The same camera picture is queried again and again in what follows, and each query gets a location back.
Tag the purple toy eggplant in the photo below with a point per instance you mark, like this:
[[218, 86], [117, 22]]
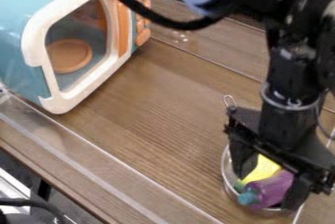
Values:
[[267, 192]]

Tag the yellow toy banana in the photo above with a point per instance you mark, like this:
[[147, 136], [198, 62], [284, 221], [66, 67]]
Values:
[[264, 170]]

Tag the silver pot with wire handle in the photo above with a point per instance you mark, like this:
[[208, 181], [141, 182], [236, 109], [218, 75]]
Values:
[[230, 180]]

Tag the blue toy microwave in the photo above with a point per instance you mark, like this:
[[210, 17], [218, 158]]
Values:
[[33, 23]]

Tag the orange microwave turntable plate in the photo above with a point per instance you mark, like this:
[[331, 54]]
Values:
[[70, 54]]

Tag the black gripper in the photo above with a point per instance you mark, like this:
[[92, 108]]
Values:
[[280, 131]]

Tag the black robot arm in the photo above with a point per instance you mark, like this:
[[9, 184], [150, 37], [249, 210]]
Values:
[[300, 40]]

